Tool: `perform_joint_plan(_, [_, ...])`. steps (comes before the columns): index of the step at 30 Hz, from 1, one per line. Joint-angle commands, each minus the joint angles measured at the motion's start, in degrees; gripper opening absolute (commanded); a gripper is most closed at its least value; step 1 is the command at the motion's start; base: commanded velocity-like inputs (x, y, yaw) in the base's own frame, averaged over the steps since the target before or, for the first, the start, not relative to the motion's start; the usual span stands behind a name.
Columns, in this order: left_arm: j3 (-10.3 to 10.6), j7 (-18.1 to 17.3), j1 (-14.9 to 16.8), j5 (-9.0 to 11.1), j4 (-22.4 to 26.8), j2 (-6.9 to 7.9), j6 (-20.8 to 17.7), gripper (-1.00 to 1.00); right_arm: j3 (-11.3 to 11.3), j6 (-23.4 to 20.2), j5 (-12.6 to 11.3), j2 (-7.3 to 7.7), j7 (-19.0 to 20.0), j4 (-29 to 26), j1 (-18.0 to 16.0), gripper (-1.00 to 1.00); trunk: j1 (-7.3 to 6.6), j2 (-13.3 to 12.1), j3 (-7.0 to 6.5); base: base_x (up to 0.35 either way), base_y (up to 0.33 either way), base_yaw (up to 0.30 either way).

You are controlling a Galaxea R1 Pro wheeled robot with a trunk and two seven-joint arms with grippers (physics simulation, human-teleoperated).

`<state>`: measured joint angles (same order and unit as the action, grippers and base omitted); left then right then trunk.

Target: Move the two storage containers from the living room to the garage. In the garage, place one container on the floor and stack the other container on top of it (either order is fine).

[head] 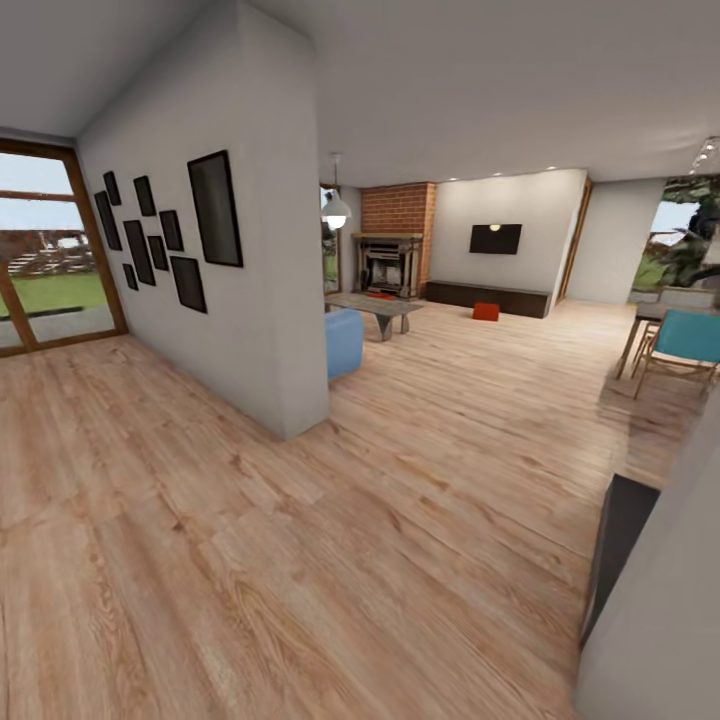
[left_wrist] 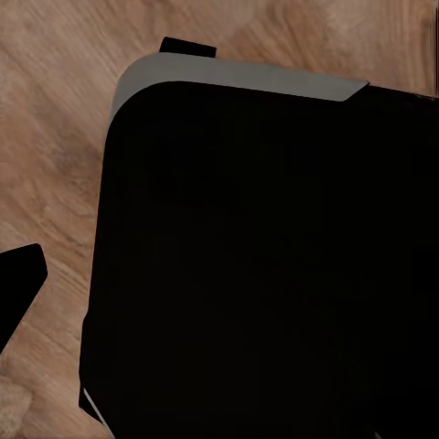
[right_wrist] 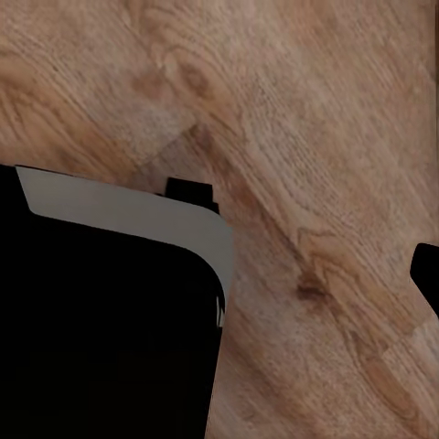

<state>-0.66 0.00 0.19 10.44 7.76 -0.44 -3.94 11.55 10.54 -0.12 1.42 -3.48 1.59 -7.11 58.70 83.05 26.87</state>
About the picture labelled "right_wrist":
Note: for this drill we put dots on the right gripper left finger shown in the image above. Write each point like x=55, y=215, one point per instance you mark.
x=23, y=271

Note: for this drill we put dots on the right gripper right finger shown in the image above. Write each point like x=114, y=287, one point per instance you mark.
x=425, y=272

